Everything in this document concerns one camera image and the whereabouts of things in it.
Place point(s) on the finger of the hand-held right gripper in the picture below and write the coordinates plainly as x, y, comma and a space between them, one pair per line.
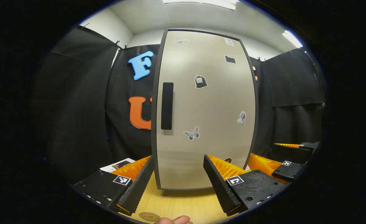
307, 145
290, 171

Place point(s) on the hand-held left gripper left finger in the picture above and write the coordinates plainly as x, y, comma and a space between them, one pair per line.
139, 189

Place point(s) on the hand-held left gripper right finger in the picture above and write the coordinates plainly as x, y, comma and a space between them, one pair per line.
217, 183

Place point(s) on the round brown coaster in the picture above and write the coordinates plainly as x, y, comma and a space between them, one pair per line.
148, 216

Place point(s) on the dark grey cabinet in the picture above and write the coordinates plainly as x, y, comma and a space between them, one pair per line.
153, 143

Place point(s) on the pink and green plush toy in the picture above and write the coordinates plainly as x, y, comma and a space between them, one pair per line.
247, 168

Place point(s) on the black backdrop cloth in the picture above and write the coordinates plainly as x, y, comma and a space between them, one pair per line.
77, 109

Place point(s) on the long ceiling light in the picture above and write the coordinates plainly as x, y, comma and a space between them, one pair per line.
292, 39

